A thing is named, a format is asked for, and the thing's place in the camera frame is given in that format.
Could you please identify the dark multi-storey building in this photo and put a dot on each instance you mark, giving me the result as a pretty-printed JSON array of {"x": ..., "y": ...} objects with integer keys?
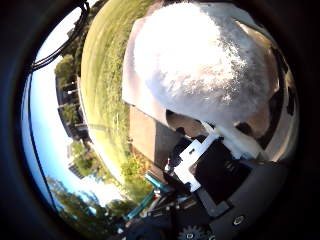
[{"x": 71, "y": 100}]

